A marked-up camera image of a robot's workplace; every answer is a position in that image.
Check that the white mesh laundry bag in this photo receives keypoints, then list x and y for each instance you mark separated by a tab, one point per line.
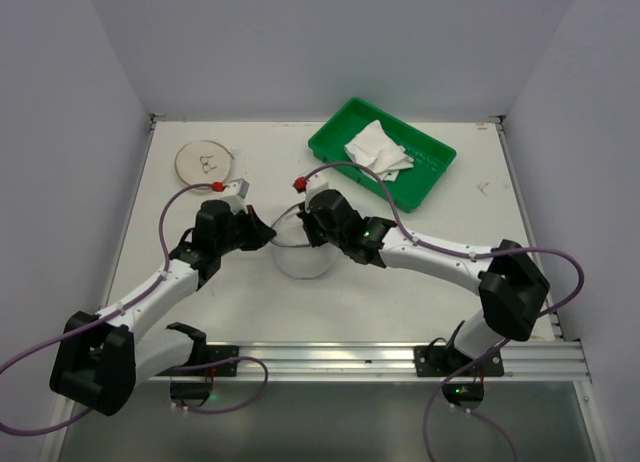
293	253

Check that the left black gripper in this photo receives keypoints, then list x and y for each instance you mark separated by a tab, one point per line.
259	232

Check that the round beige zipped laundry bag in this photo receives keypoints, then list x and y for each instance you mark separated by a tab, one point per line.
203	161

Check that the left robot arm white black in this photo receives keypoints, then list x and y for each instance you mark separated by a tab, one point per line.
102	357

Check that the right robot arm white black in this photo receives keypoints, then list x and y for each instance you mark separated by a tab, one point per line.
510	286

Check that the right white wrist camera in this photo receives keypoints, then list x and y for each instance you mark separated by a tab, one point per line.
315	184

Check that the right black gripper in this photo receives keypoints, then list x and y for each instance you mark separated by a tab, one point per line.
310	224

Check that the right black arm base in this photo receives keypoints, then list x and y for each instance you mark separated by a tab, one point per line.
440	358

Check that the white bra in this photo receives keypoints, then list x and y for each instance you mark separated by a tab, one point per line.
374	149

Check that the green plastic tray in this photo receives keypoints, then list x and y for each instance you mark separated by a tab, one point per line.
431	158

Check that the aluminium mounting rail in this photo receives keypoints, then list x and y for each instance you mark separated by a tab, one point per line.
402	362

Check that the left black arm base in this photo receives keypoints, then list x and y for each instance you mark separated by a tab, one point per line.
201	353

